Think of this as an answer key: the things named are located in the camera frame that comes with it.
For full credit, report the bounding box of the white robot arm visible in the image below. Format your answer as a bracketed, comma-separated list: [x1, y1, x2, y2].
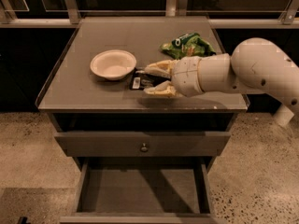
[144, 37, 299, 114]

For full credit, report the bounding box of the white paper bowl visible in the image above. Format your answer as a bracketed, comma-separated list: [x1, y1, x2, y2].
[90, 49, 136, 80]

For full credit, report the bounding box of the grey drawer cabinet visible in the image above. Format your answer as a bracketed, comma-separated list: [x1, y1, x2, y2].
[36, 17, 248, 164]

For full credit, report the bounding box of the grey top drawer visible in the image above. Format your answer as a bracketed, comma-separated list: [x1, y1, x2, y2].
[54, 131, 230, 157]

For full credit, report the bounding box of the small black floor object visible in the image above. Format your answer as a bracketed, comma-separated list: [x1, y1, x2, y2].
[17, 217, 27, 224]

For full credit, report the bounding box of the metal railing frame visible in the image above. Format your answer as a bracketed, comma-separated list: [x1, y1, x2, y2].
[0, 0, 299, 29]

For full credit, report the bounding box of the black rxbar chocolate wrapper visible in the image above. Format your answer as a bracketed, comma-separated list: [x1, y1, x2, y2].
[129, 69, 169, 91]

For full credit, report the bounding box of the green crumpled chip bag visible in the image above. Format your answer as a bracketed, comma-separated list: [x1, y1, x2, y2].
[160, 33, 216, 60]

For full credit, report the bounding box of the white cylindrical post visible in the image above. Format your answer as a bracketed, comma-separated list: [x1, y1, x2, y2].
[273, 105, 294, 127]

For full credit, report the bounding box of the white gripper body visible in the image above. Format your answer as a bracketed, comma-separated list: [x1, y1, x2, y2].
[171, 53, 233, 97]

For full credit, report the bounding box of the grey open middle drawer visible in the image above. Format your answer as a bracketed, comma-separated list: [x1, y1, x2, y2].
[59, 157, 227, 224]

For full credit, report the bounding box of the round metal drawer knob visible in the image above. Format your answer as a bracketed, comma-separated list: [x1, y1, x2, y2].
[140, 143, 149, 152]

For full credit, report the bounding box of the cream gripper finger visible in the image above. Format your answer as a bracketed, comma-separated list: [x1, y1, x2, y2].
[144, 60, 178, 78]
[144, 80, 182, 97]

